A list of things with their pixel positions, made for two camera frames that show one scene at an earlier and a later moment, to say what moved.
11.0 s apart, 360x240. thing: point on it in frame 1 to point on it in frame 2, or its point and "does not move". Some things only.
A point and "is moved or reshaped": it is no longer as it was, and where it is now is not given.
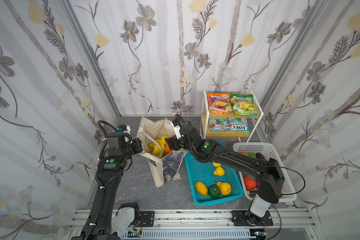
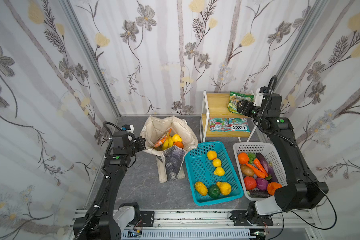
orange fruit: (167, 149) is moved or reshaped
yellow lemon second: (216, 164) does not move
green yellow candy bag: (243, 105) does not move
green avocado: (214, 191) does not move
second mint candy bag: (219, 124) does not move
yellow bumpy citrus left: (201, 188) does not move
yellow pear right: (225, 188) does not move
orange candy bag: (220, 103) to (162, 140)
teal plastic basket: (198, 171) does not move
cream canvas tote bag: (162, 169) is moved or reshaped
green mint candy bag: (238, 124) does not move
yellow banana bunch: (156, 150) is moved or reshaped
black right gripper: (171, 142) to (245, 107)
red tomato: (250, 183) does not move
